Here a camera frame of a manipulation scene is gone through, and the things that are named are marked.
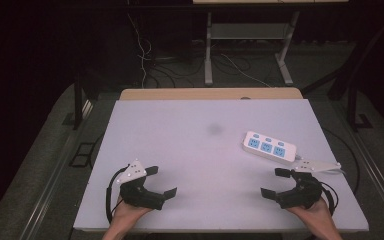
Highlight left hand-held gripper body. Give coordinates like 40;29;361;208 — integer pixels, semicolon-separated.
116;159;166;211

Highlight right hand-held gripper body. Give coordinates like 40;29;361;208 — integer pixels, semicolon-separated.
275;160;343;210

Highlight person's left hand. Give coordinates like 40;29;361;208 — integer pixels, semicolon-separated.
111;198;153;228

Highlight person's right hand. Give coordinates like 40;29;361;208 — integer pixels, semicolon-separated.
286;197;333;228

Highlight white power strip blue sockets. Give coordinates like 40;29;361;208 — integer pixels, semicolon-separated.
242;130;298;164

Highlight black metal stand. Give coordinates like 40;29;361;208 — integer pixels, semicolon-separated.
62;68;96;131
328;19;384;132

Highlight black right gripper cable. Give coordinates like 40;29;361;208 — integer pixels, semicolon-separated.
319;180;340;217

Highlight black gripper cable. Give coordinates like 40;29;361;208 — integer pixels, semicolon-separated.
105;165;130;225
319;180;340;217

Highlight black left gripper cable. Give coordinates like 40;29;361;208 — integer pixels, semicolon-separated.
105;165;130;225

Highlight thin black floor cable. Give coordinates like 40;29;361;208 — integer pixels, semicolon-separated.
322;127;361;196

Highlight black floor bracket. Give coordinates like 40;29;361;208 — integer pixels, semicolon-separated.
68;142;97;168

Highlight aluminium floor rail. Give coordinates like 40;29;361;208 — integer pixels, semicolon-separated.
332;99;384;231
19;99;95;240

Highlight bundle of black floor cables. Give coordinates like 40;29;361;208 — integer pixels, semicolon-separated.
145;54;208;89

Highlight white floor cable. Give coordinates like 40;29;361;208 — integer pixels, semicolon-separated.
220;53;272;89

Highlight white hanging cable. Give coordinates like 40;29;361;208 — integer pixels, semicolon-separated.
125;0;153;90

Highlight grey metal frame desk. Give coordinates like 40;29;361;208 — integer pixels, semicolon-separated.
192;0;350;87

